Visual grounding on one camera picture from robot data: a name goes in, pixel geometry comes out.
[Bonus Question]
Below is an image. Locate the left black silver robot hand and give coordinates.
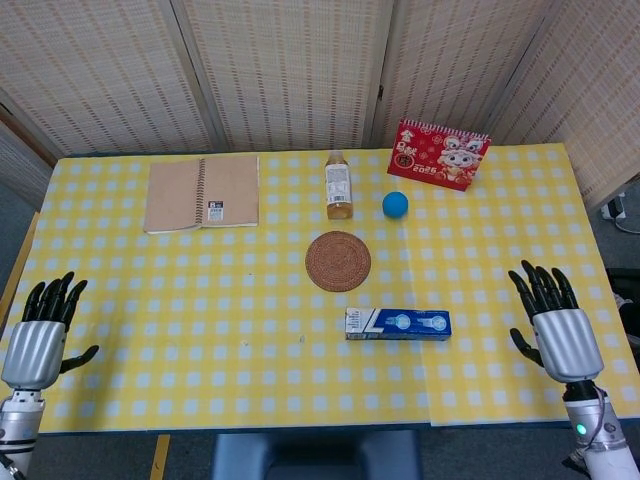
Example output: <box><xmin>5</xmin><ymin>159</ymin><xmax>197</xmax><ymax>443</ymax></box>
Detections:
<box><xmin>0</xmin><ymin>271</ymin><xmax>100</xmax><ymax>391</ymax></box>

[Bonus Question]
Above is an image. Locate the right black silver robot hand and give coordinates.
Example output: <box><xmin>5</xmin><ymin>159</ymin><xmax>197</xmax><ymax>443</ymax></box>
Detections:
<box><xmin>507</xmin><ymin>259</ymin><xmax>605</xmax><ymax>385</ymax></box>

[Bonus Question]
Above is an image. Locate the blue white toothpaste box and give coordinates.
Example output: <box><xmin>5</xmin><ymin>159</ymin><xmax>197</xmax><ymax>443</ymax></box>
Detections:
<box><xmin>344</xmin><ymin>307</ymin><xmax>451</xmax><ymax>342</ymax></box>

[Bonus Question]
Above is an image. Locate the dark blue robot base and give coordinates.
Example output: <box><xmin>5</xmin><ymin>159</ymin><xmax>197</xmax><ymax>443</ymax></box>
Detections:
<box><xmin>210</xmin><ymin>429</ymin><xmax>422</xmax><ymax>480</ymax></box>

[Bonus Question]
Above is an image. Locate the yellow white checked tablecloth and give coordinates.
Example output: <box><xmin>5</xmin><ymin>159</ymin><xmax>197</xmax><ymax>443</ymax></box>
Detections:
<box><xmin>0</xmin><ymin>142</ymin><xmax>640</xmax><ymax>434</ymax></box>

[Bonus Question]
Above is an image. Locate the white power strip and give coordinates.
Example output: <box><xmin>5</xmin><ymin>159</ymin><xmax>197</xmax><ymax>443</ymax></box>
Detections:
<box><xmin>601</xmin><ymin>192</ymin><xmax>629</xmax><ymax>221</ymax></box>

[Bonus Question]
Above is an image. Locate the yellow floor tape strip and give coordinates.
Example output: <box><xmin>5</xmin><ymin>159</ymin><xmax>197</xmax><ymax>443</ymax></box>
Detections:
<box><xmin>149</xmin><ymin>433</ymin><xmax>171</xmax><ymax>480</ymax></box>

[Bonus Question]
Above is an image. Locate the woven folding screen panel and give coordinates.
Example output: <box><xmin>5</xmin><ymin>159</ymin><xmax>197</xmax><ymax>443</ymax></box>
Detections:
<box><xmin>0</xmin><ymin>0</ymin><xmax>221</xmax><ymax>156</ymax></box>
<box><xmin>169</xmin><ymin>0</ymin><xmax>399</xmax><ymax>151</ymax></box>
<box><xmin>492</xmin><ymin>0</ymin><xmax>640</xmax><ymax>211</ymax></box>
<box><xmin>369</xmin><ymin>0</ymin><xmax>556</xmax><ymax>149</ymax></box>
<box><xmin>0</xmin><ymin>102</ymin><xmax>56</xmax><ymax>211</ymax></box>

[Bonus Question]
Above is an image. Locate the brown spiral notebook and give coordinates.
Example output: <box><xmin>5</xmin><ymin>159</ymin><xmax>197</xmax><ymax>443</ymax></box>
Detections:
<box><xmin>143</xmin><ymin>155</ymin><xmax>261</xmax><ymax>235</ymax></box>

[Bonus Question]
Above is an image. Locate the blue ball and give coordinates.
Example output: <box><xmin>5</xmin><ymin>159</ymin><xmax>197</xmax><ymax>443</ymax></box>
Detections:
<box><xmin>382</xmin><ymin>191</ymin><xmax>411</xmax><ymax>220</ymax></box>

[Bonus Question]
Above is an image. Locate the red desk calendar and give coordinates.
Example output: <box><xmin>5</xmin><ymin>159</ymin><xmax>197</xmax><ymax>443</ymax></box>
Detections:
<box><xmin>386</xmin><ymin>118</ymin><xmax>492</xmax><ymax>192</ymax></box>

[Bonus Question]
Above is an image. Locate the round woven rattan coaster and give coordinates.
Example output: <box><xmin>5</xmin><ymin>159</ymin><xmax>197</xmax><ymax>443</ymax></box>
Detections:
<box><xmin>304</xmin><ymin>230</ymin><xmax>373</xmax><ymax>293</ymax></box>

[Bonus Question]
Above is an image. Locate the yellow drink bottle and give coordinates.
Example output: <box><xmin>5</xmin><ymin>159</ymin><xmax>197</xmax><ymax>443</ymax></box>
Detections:
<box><xmin>324</xmin><ymin>150</ymin><xmax>354</xmax><ymax>221</ymax></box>

